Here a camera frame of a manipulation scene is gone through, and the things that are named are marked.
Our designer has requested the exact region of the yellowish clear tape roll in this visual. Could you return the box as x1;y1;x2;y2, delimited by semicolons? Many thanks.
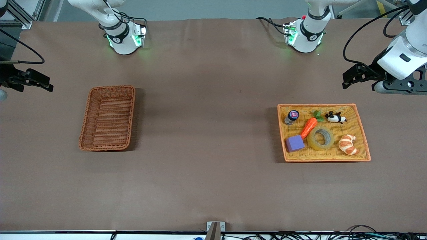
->
307;126;335;151

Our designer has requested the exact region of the orange flat wicker basket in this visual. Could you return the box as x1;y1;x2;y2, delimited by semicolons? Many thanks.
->
277;104;371;163

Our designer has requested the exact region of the brown deep wicker basket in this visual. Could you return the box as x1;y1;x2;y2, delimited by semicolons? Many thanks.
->
79;85;136;152

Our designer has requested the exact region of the black white panda toy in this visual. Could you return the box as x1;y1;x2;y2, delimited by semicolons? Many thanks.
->
325;111;347;124

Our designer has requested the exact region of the orange toy carrot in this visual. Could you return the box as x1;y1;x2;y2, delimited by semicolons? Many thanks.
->
300;111;325;139

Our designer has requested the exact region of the toy croissant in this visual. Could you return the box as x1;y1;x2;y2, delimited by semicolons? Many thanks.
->
338;134;358;155

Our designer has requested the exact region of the small jar with dark lid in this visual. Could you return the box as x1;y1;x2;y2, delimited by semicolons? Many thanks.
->
284;110;300;126

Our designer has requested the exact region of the grey left base connector box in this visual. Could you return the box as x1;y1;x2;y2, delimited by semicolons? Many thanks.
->
283;21;298;45

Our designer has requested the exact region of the grey base connector box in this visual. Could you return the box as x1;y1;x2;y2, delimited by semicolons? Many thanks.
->
283;21;298;45
133;24;147;48

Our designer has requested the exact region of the purple foam cube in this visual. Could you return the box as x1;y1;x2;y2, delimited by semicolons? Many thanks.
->
286;135;306;153

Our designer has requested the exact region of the grey right base connector box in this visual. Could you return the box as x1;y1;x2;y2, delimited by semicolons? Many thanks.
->
133;24;147;48

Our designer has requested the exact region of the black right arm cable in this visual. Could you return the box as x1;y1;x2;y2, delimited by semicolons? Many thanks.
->
0;29;45;64

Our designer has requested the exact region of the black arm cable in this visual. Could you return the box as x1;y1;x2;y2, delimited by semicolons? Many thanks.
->
0;29;45;64
343;3;412;72

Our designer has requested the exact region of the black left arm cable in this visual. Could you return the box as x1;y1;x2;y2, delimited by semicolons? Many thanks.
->
343;3;412;72

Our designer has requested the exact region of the black left base cable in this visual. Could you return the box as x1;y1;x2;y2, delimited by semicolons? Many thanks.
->
256;17;288;35

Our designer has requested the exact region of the black base cable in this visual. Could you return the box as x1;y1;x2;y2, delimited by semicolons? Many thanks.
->
256;17;288;35
98;0;148;32

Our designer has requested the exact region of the black right base cable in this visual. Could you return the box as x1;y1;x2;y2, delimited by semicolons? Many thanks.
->
98;0;148;32

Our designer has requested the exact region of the black cable bundle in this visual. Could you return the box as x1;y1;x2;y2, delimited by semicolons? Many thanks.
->
220;225;427;240

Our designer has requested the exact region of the metal table edge bracket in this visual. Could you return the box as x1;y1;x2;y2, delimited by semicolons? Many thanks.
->
206;221;226;240

